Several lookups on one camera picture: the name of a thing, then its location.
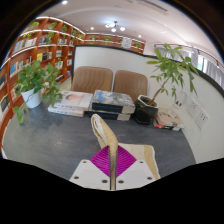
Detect recessed ceiling spotlights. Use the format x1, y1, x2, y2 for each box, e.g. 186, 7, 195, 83
60, 0, 146, 39

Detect white hanging banner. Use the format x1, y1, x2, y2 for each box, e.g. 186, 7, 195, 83
190, 46, 200, 68

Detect multi-bulb ceiling chandelier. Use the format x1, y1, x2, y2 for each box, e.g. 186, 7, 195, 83
104, 20, 127, 33

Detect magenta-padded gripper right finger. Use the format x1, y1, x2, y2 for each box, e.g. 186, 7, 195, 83
115, 145, 158, 191

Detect ceiling air vent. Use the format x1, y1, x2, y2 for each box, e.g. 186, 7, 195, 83
136, 0, 169, 13

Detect beige cover book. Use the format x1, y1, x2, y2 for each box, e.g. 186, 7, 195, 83
155, 107, 185, 129

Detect tan leather chair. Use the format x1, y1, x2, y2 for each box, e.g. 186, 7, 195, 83
112, 69, 149, 103
71, 65, 115, 95

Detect white black-rimmed booth partition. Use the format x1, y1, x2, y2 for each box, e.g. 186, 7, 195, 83
71, 44, 224, 165

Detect red and black book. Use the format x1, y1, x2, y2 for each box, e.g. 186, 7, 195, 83
153, 119, 182, 132

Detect dark blue thick book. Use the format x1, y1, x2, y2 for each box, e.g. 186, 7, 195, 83
88, 110, 132, 122

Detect white sheer curtains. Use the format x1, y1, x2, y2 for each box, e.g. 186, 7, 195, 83
156, 46, 224, 88

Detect white wall socket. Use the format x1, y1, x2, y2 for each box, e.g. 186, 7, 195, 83
187, 99, 200, 118
196, 109, 210, 130

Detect beige striped towel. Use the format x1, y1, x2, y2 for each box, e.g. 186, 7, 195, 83
90, 113, 161, 191

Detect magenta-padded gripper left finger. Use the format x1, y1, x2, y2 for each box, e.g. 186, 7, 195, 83
69, 145, 111, 191

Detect leafy plant in white pot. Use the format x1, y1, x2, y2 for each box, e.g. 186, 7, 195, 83
12, 60, 64, 125

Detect white book with face cover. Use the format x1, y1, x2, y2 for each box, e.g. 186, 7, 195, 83
53, 90, 94, 112

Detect black ceiling track rail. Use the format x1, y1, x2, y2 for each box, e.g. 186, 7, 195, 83
153, 43, 224, 65

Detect white thick book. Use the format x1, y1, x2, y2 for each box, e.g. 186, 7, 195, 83
47, 104, 86, 118

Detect orange wooden bookshelf unit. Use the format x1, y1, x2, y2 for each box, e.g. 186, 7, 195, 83
0, 15, 146, 159

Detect clear acrylic sign stand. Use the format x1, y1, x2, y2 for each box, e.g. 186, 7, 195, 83
171, 89, 188, 111

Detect small tree in black pot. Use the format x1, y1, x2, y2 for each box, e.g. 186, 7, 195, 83
134, 43, 200, 126

